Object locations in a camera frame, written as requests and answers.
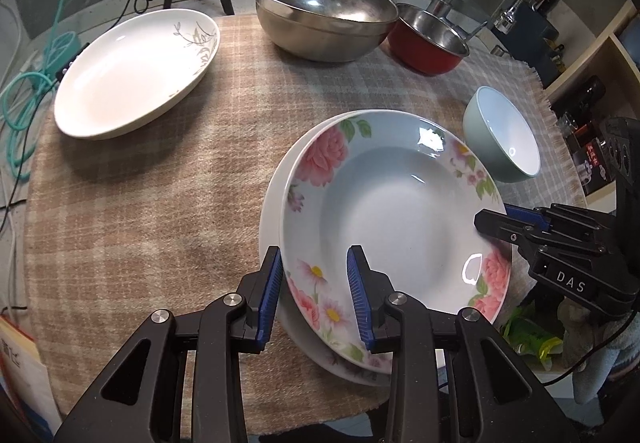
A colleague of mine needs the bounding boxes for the plain white plate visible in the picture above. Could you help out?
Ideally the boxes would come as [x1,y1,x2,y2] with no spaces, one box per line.
[258,113,397,389]

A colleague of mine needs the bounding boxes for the floral print plate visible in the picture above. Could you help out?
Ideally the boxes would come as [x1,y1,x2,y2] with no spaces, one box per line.
[279,109,513,371]

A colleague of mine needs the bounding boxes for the oval white leaf-print plate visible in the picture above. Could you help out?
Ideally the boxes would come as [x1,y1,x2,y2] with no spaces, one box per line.
[53,9,221,140]

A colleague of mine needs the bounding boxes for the person's right forearm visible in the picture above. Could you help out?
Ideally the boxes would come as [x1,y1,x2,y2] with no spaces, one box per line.
[562,295,640,406]

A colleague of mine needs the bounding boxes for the red-edged paper box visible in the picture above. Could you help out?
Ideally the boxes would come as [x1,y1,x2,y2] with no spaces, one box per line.
[0,315,62,435]

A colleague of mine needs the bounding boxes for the dark blue container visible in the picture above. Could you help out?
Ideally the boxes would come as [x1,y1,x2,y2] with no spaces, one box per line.
[514,2,557,51]

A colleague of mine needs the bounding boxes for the light green bowl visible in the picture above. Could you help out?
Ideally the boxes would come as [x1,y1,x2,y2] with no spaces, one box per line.
[462,86,542,184]

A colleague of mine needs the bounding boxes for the red pot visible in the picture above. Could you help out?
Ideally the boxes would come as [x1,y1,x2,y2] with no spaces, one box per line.
[387,3,471,76]

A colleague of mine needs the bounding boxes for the beige plaid cloth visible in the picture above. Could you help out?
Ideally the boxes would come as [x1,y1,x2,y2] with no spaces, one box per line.
[22,13,588,434]

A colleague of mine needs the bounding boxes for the teal cable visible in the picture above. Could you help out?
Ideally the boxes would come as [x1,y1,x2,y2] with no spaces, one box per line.
[0,0,87,174]

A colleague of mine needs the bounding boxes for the wooden shelf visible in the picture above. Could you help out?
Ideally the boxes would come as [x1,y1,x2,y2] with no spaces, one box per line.
[542,0,640,214]

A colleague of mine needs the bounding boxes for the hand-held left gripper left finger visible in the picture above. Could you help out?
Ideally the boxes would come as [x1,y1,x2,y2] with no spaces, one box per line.
[52,245,286,443]

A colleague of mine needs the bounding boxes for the black power strip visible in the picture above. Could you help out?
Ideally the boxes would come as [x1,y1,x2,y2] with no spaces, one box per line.
[50,42,92,80]

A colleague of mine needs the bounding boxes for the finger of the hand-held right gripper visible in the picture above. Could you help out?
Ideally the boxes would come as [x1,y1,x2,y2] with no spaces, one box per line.
[504,204,553,231]
[473,208,539,247]

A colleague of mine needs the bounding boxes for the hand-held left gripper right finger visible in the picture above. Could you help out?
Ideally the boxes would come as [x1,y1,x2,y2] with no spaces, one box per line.
[346,244,581,443]

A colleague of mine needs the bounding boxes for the dark glass bottle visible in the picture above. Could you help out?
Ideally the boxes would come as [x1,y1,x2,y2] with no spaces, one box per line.
[564,75,607,114]

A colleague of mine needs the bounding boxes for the large stainless steel bowl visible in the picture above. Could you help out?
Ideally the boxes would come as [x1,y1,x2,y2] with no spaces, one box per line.
[253,0,399,62]

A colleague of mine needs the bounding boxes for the red printed box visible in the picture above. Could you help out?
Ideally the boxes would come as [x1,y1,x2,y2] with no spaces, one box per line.
[579,142,617,184]

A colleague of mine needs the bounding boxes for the green plastic packet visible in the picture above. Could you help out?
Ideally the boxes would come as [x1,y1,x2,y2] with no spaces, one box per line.
[500,313,564,372]

